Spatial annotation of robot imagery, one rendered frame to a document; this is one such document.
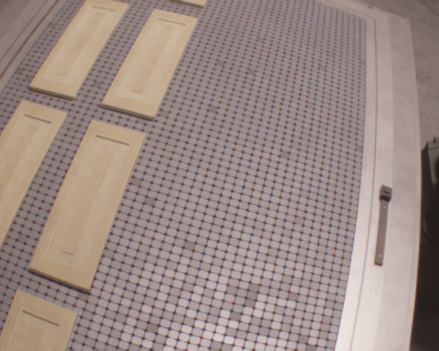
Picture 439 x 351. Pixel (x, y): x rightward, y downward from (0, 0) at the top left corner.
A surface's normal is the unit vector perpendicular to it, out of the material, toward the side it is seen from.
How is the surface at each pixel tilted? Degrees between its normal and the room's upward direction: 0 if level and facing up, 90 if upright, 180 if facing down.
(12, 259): 0
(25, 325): 11
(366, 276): 0
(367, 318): 0
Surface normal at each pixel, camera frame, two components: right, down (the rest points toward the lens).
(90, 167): 0.00, -0.73
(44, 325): 0.22, -0.80
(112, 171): 0.36, -0.62
